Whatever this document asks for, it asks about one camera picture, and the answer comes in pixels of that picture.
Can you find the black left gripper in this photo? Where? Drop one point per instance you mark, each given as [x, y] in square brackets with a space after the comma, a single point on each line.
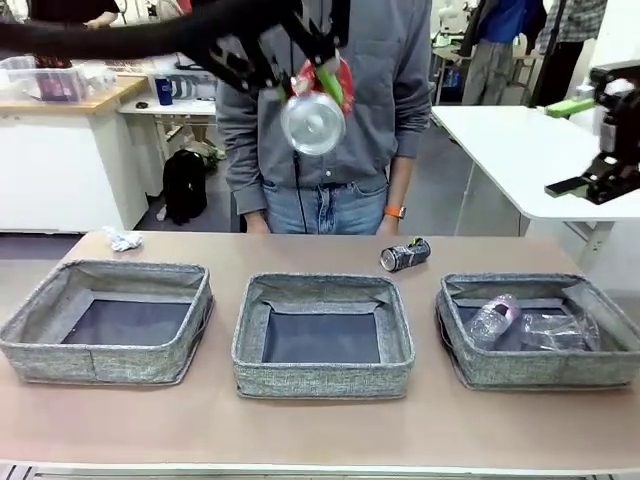
[235, 62]

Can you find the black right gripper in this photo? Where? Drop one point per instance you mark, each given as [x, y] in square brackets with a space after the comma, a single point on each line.
[622, 132]

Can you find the crushed red soda can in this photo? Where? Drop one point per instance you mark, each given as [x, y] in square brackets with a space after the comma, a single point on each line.
[312, 125]

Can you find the clear plastic container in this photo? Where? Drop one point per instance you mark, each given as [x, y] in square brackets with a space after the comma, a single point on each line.
[560, 332]

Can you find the crushed black drink can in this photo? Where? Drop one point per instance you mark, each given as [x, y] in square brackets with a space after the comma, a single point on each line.
[407, 255]

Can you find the clear bottle pink label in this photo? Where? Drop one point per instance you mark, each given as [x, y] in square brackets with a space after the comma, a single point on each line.
[492, 320]

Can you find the white paper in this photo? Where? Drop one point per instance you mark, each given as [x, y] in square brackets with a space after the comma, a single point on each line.
[122, 240]

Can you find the person's left forearm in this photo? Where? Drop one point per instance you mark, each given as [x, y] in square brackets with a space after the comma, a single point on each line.
[402, 180]

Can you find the person's left hand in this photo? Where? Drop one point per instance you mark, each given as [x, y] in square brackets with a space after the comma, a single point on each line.
[388, 226]

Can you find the person in grey shirt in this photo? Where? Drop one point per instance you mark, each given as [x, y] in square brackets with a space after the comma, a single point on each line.
[370, 125]

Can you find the large white table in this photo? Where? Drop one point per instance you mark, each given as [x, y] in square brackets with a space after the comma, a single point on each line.
[500, 150]

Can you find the clear plastic bin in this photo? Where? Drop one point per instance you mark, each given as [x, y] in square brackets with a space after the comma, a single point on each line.
[192, 87]

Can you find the person in plaid shirt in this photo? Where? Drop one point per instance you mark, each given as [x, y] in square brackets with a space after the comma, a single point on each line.
[575, 20]

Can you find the beige crumpled bag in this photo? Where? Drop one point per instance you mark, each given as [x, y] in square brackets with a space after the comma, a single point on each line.
[202, 150]

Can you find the white desk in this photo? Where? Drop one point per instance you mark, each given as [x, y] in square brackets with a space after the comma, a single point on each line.
[175, 107]

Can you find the blue drink bottle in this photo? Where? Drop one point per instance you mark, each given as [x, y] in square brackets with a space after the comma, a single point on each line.
[164, 91]

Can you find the white cylindrical container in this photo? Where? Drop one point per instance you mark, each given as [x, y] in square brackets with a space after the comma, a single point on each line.
[162, 62]

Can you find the person in blue jacket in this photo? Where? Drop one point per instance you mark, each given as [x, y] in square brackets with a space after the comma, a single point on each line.
[505, 20]

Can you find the small white robot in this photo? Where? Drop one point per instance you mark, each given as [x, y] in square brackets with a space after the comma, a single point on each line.
[445, 20]

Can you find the orange wrist watch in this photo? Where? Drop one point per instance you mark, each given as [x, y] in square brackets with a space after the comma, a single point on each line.
[395, 211]

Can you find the black backpack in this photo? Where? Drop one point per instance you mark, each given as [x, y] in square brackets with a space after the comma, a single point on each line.
[185, 185]

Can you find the grey fabric basket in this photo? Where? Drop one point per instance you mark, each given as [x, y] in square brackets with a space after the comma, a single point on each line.
[525, 372]
[320, 380]
[50, 360]

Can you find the person in black shirt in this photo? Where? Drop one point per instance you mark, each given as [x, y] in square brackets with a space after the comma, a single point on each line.
[75, 7]

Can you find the brown glass bottle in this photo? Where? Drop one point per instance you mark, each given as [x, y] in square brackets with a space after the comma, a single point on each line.
[44, 62]
[61, 62]

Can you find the clear plastic storage box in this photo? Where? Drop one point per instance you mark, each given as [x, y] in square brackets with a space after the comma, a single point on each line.
[30, 82]

